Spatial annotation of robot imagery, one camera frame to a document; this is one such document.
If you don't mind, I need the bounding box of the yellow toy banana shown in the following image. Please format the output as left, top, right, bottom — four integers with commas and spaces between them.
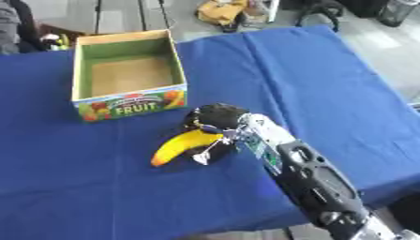
149, 128, 227, 168

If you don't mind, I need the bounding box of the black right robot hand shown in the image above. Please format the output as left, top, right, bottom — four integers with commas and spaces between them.
178, 102, 251, 165

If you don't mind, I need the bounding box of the person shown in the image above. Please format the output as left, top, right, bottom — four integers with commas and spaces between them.
0, 0, 48, 56

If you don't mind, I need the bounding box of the cardboard box with green inside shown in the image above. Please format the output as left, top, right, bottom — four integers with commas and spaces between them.
70, 28, 190, 123

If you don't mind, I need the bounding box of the yellow bag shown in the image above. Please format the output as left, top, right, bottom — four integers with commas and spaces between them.
195, 0, 251, 27

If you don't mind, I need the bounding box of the black chair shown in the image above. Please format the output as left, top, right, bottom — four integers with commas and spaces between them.
293, 0, 348, 33

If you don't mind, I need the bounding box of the black tripod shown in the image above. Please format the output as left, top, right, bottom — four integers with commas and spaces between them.
92, 0, 173, 35

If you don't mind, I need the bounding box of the dark bin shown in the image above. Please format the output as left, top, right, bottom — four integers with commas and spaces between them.
375, 0, 420, 28

